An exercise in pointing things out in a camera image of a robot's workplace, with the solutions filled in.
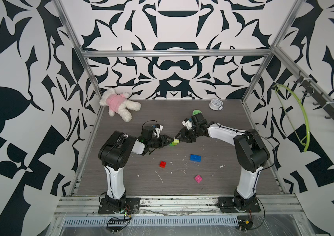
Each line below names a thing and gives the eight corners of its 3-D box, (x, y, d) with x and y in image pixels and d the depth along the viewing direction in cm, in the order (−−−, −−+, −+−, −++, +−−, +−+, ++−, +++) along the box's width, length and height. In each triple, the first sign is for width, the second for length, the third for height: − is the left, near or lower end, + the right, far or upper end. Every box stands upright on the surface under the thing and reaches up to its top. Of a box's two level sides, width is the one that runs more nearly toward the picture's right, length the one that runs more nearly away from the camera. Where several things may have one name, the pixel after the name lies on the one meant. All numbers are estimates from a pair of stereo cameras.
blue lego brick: (189, 160, 92) (189, 158, 90) (189, 155, 94) (190, 153, 92) (200, 162, 91) (201, 160, 89) (201, 157, 93) (201, 156, 91)
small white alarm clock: (210, 110, 115) (211, 107, 112) (208, 101, 121) (208, 98, 119) (223, 110, 115) (224, 107, 112) (220, 101, 121) (221, 98, 119)
